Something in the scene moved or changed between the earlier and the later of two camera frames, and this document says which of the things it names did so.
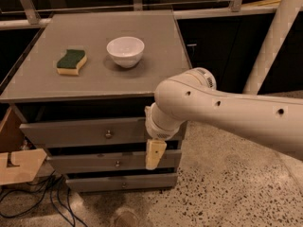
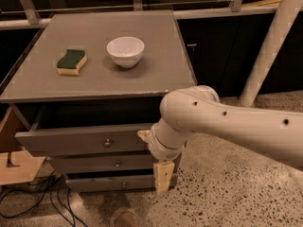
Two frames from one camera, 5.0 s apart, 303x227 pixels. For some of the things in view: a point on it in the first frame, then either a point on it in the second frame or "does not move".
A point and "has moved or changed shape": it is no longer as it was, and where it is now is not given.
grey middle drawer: [111, 161] does not move
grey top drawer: [86, 131] has moved or changed shape
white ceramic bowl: [126, 51] does not move
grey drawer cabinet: [80, 92] does not move
